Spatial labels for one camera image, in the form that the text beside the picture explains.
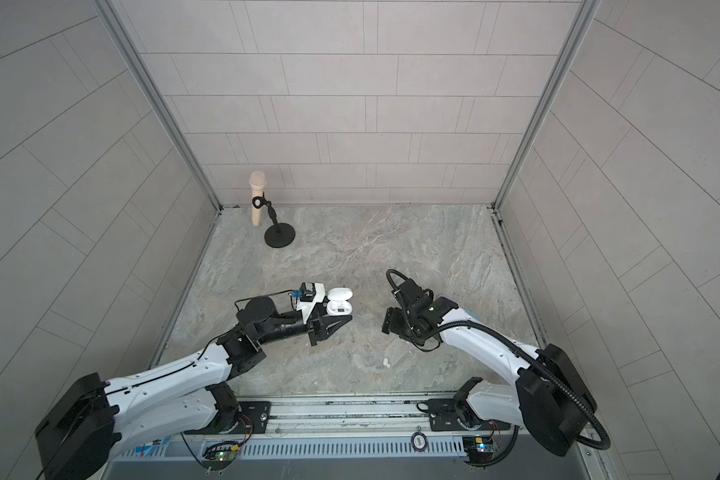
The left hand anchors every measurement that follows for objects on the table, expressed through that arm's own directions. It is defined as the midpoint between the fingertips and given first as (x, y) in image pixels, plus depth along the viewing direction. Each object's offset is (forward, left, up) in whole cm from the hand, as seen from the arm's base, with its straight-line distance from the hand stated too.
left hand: (352, 315), depth 66 cm
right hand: (+2, -9, -18) cm, 20 cm away
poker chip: (-22, -16, -21) cm, 34 cm away
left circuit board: (-24, +29, -18) cm, 42 cm away
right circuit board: (-23, -29, -21) cm, 43 cm away
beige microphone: (+40, +30, +5) cm, 50 cm away
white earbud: (-5, -8, -21) cm, 23 cm away
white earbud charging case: (+2, +3, +2) cm, 4 cm away
